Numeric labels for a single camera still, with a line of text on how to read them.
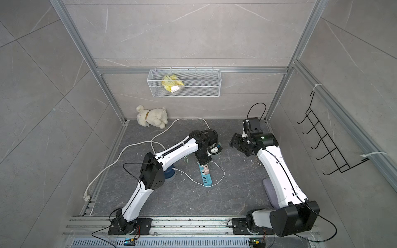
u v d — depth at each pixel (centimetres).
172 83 85
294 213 37
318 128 72
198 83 101
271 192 81
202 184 85
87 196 85
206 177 87
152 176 55
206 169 85
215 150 82
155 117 110
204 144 65
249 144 52
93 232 63
